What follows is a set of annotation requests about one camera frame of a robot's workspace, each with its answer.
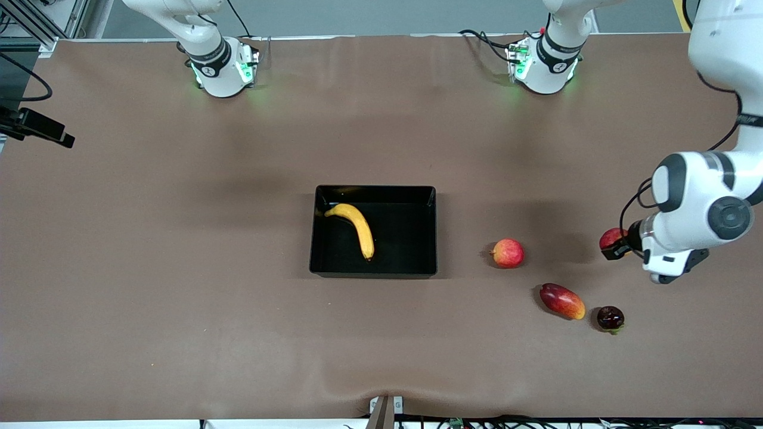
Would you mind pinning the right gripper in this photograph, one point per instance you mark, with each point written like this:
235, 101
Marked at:
43, 125

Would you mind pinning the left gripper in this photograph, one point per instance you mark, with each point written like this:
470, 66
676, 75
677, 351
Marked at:
633, 234

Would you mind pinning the red yellow apple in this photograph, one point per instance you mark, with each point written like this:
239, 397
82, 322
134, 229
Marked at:
611, 237
508, 254

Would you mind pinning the black plastic box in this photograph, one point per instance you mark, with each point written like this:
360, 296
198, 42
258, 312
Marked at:
393, 238

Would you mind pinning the yellow banana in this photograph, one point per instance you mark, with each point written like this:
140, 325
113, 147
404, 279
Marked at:
359, 226

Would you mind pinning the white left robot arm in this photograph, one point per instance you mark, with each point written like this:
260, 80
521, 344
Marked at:
724, 36

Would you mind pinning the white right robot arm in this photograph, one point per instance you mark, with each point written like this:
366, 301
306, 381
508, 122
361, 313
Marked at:
208, 59

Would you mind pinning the dark purple mangosteen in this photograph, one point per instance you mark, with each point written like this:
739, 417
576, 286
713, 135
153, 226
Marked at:
610, 317

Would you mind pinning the red mango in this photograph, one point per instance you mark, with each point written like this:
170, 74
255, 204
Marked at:
562, 301

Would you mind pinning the brown table mat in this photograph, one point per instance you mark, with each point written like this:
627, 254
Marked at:
179, 298

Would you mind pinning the metal table clamp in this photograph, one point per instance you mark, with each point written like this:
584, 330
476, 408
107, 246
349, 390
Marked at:
385, 411

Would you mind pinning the aluminium frame profile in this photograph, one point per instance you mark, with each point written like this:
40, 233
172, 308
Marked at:
36, 24

